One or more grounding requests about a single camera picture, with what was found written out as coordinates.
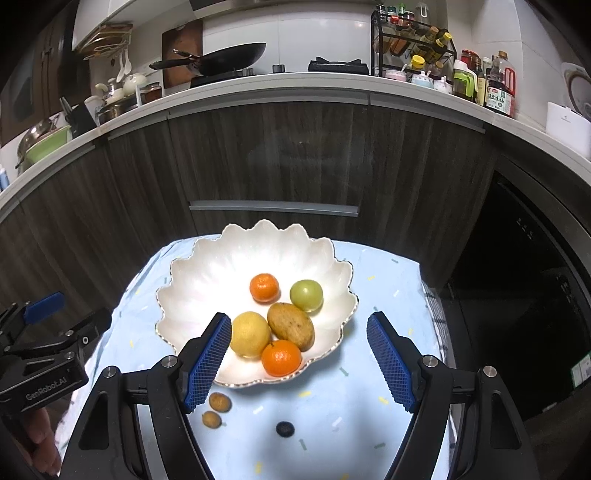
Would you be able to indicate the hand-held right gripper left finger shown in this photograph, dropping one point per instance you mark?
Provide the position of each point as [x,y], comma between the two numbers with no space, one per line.
[207,360]

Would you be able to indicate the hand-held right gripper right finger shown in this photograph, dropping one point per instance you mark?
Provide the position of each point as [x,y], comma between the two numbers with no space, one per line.
[390,360]

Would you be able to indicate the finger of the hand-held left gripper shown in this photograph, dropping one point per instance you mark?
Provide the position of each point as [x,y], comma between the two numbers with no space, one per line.
[83,327]
[44,307]

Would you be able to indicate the yellow lemon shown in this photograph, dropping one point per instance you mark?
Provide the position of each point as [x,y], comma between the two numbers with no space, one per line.
[249,333]

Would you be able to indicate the white scalloped bowl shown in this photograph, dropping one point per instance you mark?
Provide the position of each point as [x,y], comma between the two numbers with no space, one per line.
[207,286]

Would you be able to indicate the large orange mandarin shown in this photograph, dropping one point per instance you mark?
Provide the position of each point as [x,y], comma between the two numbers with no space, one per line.
[281,357]

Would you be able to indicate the yellow mango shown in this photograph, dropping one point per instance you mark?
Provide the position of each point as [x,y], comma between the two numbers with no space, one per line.
[292,325]

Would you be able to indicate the small orange mandarin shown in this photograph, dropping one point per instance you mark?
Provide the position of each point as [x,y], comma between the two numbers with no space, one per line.
[264,287]

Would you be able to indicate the green round fruit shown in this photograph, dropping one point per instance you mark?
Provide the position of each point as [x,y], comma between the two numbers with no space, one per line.
[305,295]

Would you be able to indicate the person's left hand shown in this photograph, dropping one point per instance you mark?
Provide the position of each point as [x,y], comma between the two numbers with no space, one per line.
[44,443]

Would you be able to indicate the brown longan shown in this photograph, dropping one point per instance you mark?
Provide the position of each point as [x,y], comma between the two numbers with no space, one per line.
[211,419]
[215,400]

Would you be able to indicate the light blue patterned tablecloth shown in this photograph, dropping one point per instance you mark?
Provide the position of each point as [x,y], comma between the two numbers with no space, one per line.
[332,406]

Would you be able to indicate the blueberry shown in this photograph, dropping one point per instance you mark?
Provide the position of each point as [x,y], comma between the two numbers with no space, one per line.
[285,429]

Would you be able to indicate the blue bottle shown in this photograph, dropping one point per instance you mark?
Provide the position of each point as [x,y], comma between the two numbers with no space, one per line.
[3,177]

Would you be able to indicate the built-in black oven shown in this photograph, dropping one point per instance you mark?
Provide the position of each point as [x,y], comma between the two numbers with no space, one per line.
[531,300]

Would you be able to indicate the green bowl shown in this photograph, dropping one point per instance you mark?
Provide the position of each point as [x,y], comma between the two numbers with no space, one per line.
[46,145]

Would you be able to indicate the black knife block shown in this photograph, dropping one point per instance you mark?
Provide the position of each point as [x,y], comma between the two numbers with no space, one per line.
[82,117]

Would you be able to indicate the metal pot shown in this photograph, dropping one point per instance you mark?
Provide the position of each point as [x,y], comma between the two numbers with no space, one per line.
[117,110]

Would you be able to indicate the red sauce jar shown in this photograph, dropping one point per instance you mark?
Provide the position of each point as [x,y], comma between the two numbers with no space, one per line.
[151,92]

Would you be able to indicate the white teapot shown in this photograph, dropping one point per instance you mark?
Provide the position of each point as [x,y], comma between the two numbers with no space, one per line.
[135,84]

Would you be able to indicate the white ladles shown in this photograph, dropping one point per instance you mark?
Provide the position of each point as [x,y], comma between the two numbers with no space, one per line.
[123,67]

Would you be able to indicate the green lidded oil jug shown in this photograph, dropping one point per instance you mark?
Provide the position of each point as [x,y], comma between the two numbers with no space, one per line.
[465,83]

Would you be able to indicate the white box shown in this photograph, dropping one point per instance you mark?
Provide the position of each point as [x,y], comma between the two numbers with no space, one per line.
[568,131]

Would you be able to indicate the dark soy sauce bottle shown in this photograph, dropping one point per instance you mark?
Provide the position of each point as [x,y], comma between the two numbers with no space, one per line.
[501,92]

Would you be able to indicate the yellow capped bottle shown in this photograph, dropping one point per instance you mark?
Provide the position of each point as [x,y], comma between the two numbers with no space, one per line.
[418,63]

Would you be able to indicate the black stove grate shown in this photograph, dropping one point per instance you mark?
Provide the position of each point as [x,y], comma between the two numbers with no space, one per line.
[339,64]

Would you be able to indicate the wooden cutting board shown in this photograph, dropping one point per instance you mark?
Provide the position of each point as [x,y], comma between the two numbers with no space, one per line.
[182,39]

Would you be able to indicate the black wok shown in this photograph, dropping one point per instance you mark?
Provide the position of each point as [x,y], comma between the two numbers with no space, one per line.
[231,57]

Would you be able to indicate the red lidded jar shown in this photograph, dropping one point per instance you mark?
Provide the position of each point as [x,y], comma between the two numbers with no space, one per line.
[470,57]

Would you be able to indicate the black spice rack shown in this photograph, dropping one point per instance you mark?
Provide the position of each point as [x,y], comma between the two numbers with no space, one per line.
[401,37]

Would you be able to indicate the wall utensil rack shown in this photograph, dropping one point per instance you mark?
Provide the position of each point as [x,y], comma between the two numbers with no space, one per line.
[104,39]

